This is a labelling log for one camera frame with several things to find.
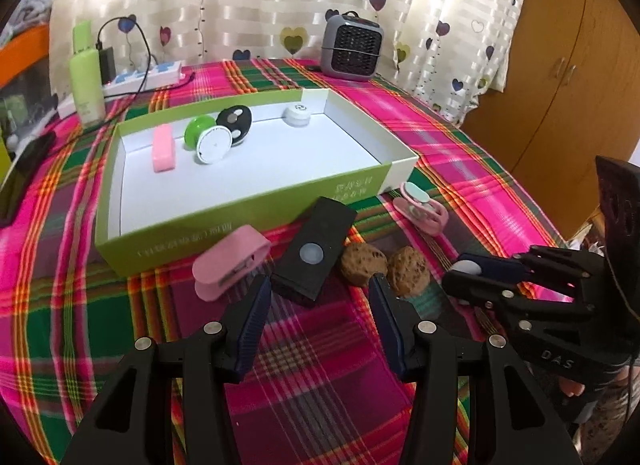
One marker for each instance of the small white jar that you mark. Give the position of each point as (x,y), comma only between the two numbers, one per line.
(297,117)

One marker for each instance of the black phone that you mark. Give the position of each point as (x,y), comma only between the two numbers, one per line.
(25,175)

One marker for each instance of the grey mushroom-shaped device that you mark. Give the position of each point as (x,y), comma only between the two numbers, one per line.
(469,266)

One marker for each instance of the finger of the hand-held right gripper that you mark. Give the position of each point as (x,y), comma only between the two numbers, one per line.
(505,270)
(500,297)

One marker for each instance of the pink white roller block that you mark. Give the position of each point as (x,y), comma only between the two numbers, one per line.
(163,150)

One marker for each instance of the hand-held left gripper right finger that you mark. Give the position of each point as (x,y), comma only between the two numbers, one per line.
(387,325)

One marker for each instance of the light green bottle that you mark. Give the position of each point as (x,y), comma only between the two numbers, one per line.
(87,80)

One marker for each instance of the brown walnut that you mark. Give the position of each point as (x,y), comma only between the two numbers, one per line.
(407,270)
(362,265)

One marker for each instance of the plain pink clip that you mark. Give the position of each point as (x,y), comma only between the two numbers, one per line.
(225,250)

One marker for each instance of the black rectangular device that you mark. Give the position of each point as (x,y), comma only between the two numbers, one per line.
(320,225)

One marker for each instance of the dark clear storage box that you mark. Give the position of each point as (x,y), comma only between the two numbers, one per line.
(25,95)

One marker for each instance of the green white cardboard box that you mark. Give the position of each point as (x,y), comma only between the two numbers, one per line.
(250,165)

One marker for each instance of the black charger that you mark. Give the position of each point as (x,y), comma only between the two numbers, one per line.
(106,67)

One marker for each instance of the white blue power strip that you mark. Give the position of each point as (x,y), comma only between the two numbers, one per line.
(150,76)

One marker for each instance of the pink green plaid tablecloth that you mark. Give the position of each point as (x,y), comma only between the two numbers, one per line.
(475,170)

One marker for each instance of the wooden wardrobe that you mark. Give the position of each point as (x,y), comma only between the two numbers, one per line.
(575,70)

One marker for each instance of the person's right hand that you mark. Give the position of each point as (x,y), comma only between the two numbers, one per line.
(570,387)

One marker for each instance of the green white round device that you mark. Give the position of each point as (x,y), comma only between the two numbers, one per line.
(212,145)

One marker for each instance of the grey space heater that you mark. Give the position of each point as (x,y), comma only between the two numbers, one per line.
(350,50)

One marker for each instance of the pink clip with teal pad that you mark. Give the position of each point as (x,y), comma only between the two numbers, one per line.
(417,202)

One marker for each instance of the black oval device white dots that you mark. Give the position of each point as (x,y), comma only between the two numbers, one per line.
(242,127)

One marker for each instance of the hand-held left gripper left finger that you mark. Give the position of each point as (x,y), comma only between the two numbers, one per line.
(250,325)

